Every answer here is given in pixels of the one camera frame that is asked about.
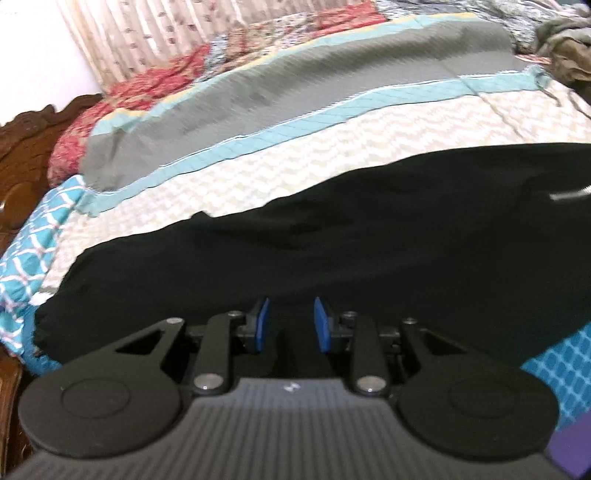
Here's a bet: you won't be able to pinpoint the olive green garment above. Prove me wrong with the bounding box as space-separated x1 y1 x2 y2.
536 14 591 88

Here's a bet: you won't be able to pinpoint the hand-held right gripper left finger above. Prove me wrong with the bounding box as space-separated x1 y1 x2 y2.
115 298 271 398

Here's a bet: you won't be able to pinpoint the red floral patchwork quilt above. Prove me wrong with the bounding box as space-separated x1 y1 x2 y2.
46 0 384 185

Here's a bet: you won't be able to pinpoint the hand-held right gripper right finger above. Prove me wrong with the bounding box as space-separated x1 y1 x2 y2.
313 298 468 398

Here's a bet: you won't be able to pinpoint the carved wooden headboard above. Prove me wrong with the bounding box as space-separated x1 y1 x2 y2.
0 93 105 462

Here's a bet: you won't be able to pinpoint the purple object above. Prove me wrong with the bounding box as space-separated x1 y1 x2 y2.
547 422 591 479

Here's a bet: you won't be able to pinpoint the patterned teal grey bedsheet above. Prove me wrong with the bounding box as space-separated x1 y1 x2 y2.
0 21 591 444

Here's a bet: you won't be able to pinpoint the black pants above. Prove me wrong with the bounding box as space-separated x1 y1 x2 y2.
34 143 591 370

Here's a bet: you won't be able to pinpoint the grey floral blanket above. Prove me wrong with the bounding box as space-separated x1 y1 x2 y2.
374 0 568 52

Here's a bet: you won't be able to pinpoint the beige patterned curtain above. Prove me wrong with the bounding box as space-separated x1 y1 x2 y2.
60 0 365 88

